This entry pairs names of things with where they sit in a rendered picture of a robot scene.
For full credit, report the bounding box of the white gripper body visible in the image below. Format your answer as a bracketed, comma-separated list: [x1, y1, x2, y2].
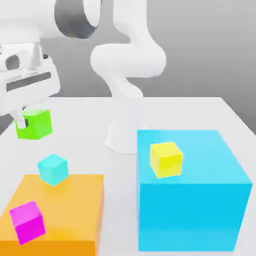
[0, 58, 61, 117]

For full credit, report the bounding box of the small green cube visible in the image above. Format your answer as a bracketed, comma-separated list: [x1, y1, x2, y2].
[15, 109, 53, 140]

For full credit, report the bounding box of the small cyan cube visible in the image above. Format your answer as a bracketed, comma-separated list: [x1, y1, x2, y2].
[37, 153, 70, 187]

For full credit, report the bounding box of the small magenta cube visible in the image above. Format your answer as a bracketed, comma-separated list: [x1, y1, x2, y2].
[9, 200, 47, 246]

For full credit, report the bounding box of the small yellow cube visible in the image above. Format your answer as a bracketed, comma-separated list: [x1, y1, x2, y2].
[149, 141, 184, 179]

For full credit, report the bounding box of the large orange box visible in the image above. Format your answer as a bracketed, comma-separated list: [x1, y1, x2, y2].
[0, 173, 105, 256]

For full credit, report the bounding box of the large blue box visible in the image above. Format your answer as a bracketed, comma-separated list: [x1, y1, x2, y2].
[136, 129, 253, 252]

